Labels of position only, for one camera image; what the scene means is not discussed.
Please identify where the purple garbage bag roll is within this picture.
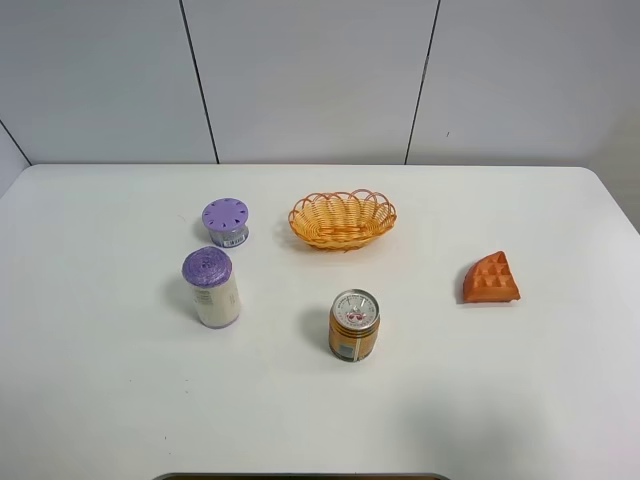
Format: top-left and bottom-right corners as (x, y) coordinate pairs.
(181, 246), (241, 329)

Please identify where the orange wicker basket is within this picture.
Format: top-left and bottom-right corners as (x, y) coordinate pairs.
(288, 189), (397, 251)

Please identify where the purple lidded air freshener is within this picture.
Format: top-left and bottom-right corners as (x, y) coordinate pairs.
(201, 197), (249, 248)

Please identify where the orange waffle slice toy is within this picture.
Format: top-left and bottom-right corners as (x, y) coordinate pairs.
(462, 251), (521, 303)

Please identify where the orange drink can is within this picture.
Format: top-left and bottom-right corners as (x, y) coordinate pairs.
(328, 289), (380, 362)

